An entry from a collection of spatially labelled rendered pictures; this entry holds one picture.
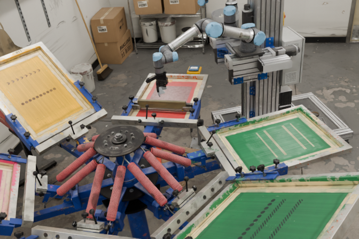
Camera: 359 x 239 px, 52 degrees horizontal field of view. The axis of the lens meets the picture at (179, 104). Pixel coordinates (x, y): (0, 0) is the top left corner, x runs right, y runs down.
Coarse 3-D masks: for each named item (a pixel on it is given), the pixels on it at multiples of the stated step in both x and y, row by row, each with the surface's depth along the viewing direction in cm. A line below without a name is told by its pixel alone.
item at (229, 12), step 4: (224, 8) 352; (228, 8) 351; (232, 8) 350; (224, 12) 351; (228, 12) 348; (232, 12) 348; (236, 12) 358; (224, 16) 353; (228, 16) 350; (232, 16) 350; (224, 20) 355; (228, 20) 352; (232, 20) 352
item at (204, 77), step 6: (168, 78) 354; (174, 78) 353; (180, 78) 351; (186, 78) 350; (192, 78) 348; (198, 78) 347; (204, 78) 340; (144, 84) 341; (204, 84) 331; (144, 90) 336; (204, 90) 328; (138, 96) 324; (198, 96) 314
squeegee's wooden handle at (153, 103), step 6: (138, 102) 305; (144, 102) 304; (150, 102) 302; (156, 102) 301; (162, 102) 299; (168, 102) 298; (174, 102) 297; (180, 102) 296; (174, 108) 300; (180, 108) 299
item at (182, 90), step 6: (180, 84) 342; (186, 84) 341; (192, 84) 340; (174, 90) 334; (180, 90) 333; (186, 90) 332; (192, 90) 331; (174, 96) 325; (180, 96) 324; (186, 96) 323; (192, 96) 322; (162, 114) 302; (168, 114) 301; (174, 114) 300; (180, 114) 299
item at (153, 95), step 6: (168, 84) 344; (174, 84) 343; (156, 90) 337; (168, 90) 335; (150, 96) 329; (156, 96) 328; (162, 96) 327; (168, 96) 326; (138, 114) 305; (144, 114) 305; (150, 114) 304
